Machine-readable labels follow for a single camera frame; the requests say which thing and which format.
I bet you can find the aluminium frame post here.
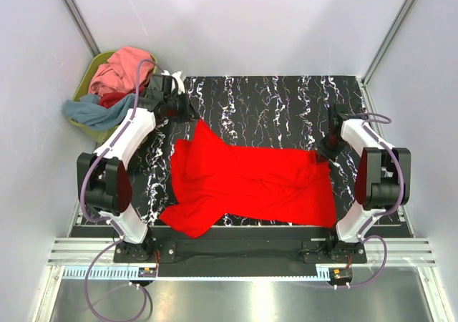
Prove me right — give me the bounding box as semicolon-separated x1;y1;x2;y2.
62;0;100;57
361;0;418;86

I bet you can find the white slotted cable duct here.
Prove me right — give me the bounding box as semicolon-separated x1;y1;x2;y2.
64;265;330;282

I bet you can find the dark red t shirt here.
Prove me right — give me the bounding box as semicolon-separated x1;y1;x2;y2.
98;91;135;109

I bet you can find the grey blue t shirt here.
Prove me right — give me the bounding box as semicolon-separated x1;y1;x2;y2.
63;94;131;131

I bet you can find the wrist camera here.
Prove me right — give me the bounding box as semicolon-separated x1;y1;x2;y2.
145;71;185;97
328;104;347;131

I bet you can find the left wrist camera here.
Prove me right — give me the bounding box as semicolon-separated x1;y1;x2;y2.
145;71;185;97

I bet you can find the right aluminium frame post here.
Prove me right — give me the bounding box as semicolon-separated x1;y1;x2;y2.
361;0;418;86

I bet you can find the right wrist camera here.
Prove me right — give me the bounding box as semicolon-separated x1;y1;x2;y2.
328;104;347;131

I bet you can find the bright red t shirt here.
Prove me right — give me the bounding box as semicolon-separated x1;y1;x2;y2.
160;120;337;238

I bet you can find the left aluminium frame post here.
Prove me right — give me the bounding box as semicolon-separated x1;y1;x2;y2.
62;0;100;57

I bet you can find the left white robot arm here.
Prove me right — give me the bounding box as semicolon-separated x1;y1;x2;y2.
77;93;200;262

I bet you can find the pink t shirt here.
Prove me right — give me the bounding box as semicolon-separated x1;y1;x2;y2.
88;47;152;97

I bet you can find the olive green laundry basket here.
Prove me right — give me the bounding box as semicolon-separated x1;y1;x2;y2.
62;47;157;143

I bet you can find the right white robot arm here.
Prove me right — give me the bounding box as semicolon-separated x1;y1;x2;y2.
316;105;411;262

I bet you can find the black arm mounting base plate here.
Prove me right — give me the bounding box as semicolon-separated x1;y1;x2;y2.
114;226;367;264

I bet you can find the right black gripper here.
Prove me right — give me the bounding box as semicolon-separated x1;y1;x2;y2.
313;134;348;164

